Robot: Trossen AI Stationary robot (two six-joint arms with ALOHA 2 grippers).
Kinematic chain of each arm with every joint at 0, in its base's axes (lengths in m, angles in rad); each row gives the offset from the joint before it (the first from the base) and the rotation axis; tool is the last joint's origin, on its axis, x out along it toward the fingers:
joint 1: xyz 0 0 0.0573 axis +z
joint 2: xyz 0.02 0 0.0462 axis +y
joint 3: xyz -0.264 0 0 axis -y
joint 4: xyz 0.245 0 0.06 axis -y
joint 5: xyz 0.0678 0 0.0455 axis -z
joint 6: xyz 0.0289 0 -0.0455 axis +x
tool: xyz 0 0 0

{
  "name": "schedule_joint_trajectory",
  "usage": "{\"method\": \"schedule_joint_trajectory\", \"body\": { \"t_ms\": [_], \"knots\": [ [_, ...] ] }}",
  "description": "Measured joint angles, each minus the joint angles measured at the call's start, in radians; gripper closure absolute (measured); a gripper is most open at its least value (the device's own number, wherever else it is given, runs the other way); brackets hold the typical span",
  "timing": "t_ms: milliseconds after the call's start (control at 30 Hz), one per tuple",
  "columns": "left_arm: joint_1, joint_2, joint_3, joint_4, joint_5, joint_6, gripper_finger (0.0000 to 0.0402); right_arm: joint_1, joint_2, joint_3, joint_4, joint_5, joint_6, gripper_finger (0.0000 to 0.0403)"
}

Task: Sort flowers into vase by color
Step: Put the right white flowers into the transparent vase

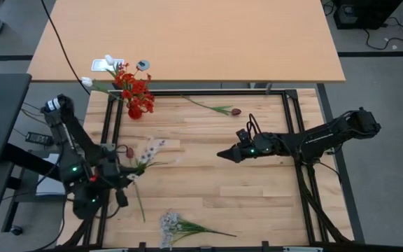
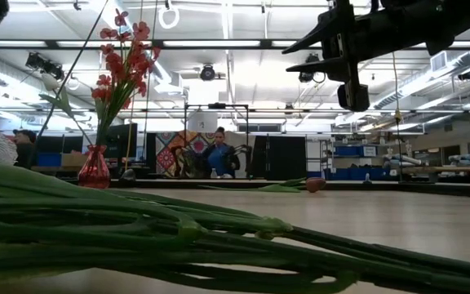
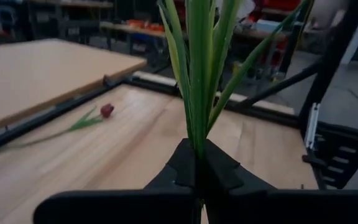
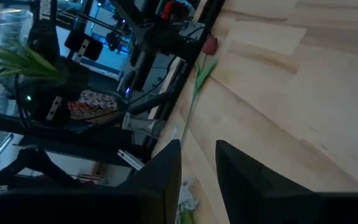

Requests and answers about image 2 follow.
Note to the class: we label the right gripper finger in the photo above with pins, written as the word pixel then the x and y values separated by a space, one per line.
pixel 316 68
pixel 320 34

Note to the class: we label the red artificial tulip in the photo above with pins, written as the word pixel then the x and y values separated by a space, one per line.
pixel 314 184

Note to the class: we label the red blossom spray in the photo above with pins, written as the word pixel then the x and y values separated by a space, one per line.
pixel 114 61

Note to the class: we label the white artificial tulip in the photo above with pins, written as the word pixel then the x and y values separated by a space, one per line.
pixel 50 82

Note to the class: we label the red glass vase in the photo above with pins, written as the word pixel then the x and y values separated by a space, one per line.
pixel 94 171

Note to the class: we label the overhead beam with light strips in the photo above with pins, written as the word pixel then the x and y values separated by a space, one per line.
pixel 265 43

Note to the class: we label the ceiling vent grille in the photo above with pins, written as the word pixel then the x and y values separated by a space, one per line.
pixel 439 61

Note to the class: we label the blue storage bin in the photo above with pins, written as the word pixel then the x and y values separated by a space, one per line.
pixel 347 151
pixel 357 173
pixel 47 159

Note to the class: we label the black curtain panel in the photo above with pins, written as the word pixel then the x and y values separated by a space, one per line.
pixel 284 157

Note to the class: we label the black ceiling speaker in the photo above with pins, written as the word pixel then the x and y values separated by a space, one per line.
pixel 467 74

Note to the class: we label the white hanging box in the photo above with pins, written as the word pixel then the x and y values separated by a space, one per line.
pixel 202 121

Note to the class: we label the person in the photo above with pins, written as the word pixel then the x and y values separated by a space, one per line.
pixel 25 149
pixel 220 157

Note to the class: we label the wooden workbench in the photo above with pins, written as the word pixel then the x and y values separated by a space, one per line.
pixel 447 169

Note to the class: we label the colourful patterned quilt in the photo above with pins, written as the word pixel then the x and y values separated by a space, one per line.
pixel 169 151

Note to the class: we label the black monitor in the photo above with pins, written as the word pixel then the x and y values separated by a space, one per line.
pixel 116 143

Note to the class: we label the black rounded clamp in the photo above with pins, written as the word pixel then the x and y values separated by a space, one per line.
pixel 128 175

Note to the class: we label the cardboard box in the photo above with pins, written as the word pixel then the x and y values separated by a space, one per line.
pixel 71 159

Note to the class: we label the green flower stems foreground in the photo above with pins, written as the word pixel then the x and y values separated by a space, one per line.
pixel 96 228

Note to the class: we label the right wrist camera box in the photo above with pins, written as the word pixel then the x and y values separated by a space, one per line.
pixel 353 98

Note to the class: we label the black overhead camera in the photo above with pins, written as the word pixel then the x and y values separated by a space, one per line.
pixel 207 72

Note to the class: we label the black aluminium table frame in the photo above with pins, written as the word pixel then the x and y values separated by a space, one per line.
pixel 382 186

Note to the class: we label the black cage frame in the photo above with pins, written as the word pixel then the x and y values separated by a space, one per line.
pixel 184 143

